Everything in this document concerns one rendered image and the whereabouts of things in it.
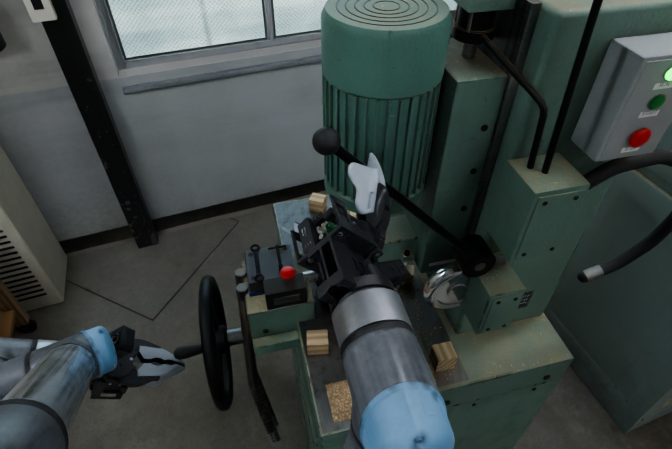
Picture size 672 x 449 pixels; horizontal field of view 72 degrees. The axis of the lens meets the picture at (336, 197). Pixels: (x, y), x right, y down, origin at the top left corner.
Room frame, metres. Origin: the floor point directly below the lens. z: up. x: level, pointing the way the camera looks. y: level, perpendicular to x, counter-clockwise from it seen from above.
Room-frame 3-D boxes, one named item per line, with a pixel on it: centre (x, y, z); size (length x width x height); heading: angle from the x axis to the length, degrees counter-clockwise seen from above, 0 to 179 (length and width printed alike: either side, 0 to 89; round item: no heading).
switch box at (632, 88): (0.56, -0.41, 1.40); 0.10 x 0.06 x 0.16; 104
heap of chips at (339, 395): (0.38, -0.04, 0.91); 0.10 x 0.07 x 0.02; 104
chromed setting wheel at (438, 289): (0.53, -0.22, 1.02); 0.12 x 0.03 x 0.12; 104
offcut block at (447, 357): (0.50, -0.23, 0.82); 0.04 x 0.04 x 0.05; 13
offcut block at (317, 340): (0.47, 0.04, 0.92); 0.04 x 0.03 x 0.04; 94
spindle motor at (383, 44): (0.62, -0.07, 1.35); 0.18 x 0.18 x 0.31
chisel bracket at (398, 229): (0.63, -0.09, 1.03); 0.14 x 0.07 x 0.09; 104
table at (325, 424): (0.61, 0.04, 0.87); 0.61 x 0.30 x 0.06; 14
